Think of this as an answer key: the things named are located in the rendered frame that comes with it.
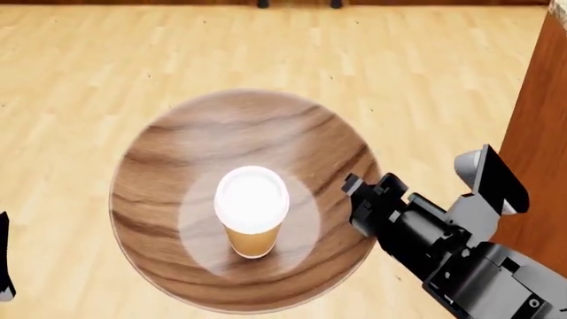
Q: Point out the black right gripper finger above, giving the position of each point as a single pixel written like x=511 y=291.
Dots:
x=392 y=185
x=354 y=184

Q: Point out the round wooden table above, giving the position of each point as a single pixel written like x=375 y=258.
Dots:
x=266 y=126

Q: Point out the brown wooden counter cabinet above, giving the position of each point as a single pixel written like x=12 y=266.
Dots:
x=538 y=133

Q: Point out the dark chair leg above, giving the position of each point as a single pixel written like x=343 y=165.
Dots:
x=263 y=3
x=336 y=3

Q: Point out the orange cup with white lid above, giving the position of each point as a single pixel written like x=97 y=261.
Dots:
x=251 y=202

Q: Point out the speckled stone countertop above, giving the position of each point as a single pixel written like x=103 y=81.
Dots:
x=560 y=8

